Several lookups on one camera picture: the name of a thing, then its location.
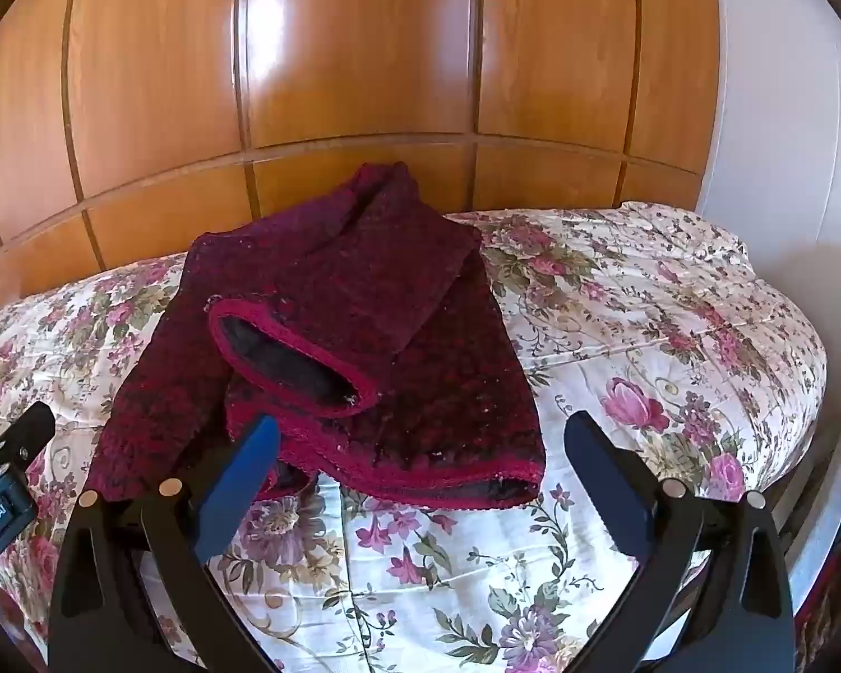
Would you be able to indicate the white bed frame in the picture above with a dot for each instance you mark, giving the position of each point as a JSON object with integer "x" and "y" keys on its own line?
{"x": 837, "y": 463}

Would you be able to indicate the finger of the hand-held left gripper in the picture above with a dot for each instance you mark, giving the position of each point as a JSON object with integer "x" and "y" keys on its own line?
{"x": 21, "y": 438}

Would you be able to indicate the floral bedspread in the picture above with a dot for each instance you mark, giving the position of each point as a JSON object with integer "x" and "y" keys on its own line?
{"x": 645, "y": 336}

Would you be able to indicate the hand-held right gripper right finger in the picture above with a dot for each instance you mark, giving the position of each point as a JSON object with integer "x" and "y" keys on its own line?
{"x": 603, "y": 487}

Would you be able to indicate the wooden wardrobe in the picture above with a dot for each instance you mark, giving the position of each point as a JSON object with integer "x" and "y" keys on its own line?
{"x": 364, "y": 63}

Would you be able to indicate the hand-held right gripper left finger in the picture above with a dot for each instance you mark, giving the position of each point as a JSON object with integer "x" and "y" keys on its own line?
{"x": 242, "y": 484}

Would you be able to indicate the maroon knitted sweater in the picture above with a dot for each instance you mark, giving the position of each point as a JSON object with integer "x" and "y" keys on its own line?
{"x": 392, "y": 308}

